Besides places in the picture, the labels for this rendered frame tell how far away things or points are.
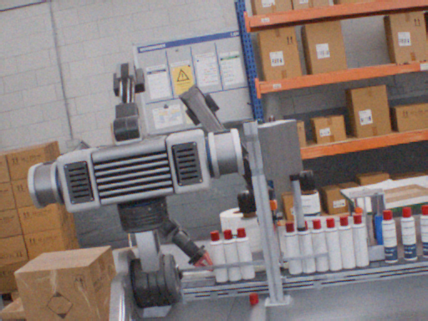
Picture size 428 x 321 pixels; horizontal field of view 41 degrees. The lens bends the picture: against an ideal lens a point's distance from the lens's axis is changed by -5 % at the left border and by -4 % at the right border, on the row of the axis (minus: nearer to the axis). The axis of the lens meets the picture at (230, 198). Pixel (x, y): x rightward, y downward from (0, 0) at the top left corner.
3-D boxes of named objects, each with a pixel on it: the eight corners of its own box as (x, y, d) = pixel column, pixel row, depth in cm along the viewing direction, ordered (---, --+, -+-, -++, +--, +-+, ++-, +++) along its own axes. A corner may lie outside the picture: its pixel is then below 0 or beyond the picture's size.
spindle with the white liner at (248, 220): (267, 252, 264) (257, 187, 259) (265, 258, 256) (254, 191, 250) (247, 255, 266) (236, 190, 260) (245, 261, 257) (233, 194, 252)
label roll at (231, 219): (242, 248, 277) (237, 218, 275) (216, 243, 293) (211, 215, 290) (273, 236, 289) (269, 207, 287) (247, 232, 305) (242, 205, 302)
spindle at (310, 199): (323, 225, 290) (314, 167, 285) (323, 230, 282) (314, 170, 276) (304, 226, 292) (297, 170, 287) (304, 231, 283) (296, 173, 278)
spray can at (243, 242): (255, 275, 236) (247, 226, 232) (254, 279, 231) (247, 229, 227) (242, 277, 237) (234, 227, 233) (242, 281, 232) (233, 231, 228)
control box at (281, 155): (303, 170, 217) (296, 119, 213) (274, 180, 205) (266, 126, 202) (282, 170, 224) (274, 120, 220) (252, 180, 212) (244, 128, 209)
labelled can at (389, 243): (397, 258, 226) (392, 207, 222) (399, 262, 220) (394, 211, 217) (384, 260, 226) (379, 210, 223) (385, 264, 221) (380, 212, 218)
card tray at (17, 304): (85, 294, 261) (83, 286, 260) (62, 317, 236) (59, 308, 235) (28, 298, 266) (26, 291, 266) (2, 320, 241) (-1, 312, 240)
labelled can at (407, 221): (416, 256, 224) (411, 206, 220) (418, 260, 219) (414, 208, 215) (403, 257, 225) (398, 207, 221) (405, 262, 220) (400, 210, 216)
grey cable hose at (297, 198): (306, 228, 217) (298, 172, 213) (306, 231, 214) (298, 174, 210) (297, 230, 218) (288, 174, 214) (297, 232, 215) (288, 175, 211)
